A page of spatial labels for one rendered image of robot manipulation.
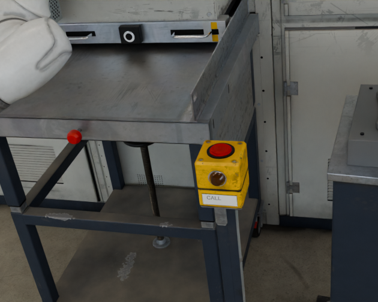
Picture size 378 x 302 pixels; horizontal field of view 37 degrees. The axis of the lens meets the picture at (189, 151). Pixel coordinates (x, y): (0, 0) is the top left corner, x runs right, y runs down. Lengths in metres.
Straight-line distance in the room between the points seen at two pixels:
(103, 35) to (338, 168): 0.80
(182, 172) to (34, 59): 1.25
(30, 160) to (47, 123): 1.05
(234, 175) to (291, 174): 1.08
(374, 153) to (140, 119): 0.50
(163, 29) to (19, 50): 0.66
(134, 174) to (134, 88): 0.87
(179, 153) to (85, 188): 0.46
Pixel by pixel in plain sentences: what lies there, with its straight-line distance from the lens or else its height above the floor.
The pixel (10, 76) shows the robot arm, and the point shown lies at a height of 1.07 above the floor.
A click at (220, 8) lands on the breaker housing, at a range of 1.60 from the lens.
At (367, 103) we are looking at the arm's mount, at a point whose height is 0.80.
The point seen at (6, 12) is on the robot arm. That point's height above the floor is 1.14.
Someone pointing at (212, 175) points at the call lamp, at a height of 0.88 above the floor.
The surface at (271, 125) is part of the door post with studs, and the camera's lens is 1.98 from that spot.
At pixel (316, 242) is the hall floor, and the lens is 2.16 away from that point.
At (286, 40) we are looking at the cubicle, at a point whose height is 0.77.
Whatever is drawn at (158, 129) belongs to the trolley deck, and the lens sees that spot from 1.25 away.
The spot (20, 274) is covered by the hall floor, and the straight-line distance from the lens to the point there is 2.26.
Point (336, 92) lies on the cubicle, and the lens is 1.88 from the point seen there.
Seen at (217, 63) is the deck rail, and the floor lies 0.88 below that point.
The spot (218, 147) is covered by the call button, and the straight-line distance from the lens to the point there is 1.01.
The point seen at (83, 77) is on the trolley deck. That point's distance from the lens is 1.53.
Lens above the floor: 1.44
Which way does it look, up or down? 32 degrees down
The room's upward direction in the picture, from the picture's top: 8 degrees counter-clockwise
